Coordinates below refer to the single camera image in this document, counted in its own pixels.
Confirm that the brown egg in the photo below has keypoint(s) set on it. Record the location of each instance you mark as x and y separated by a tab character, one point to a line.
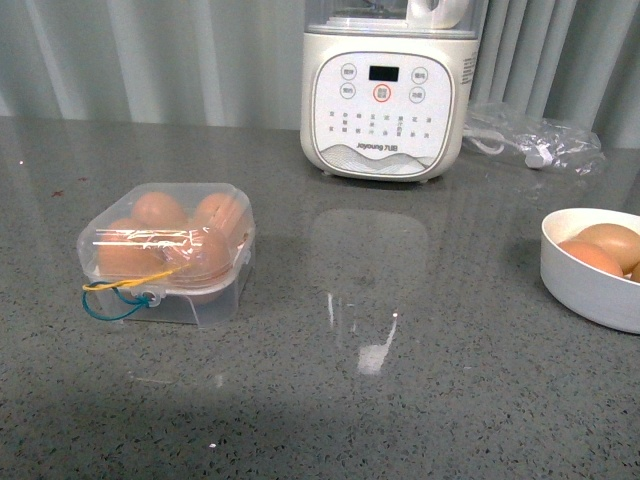
120	256
159	210
592	255
223	212
207	250
635	273
619	241

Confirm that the clear plastic egg box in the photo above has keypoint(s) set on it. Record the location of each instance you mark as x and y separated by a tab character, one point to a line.
170	303

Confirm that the brown egg in bowl back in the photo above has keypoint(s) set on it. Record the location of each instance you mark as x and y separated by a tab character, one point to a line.
619	241

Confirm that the brown egg in bowl front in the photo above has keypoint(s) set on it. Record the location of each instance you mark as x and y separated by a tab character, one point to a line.
635	273

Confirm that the white Joyoung soy milk maker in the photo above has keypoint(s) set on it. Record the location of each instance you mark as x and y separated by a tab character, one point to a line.
386	85

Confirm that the blue rubber band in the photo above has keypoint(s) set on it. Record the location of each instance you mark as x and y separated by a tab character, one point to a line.
113	304

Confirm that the clear plastic bag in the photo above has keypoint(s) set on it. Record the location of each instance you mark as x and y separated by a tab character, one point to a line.
503	133

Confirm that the yellow rubber band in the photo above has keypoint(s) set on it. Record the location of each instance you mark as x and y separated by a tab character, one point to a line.
104	281

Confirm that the white bowl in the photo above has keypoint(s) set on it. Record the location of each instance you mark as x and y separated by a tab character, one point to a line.
595	295

